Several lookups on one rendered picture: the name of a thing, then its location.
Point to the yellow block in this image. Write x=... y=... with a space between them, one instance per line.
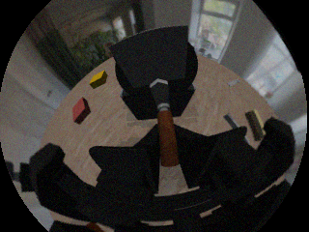
x=99 y=79

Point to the red flat block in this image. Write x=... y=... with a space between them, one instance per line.
x=80 y=110

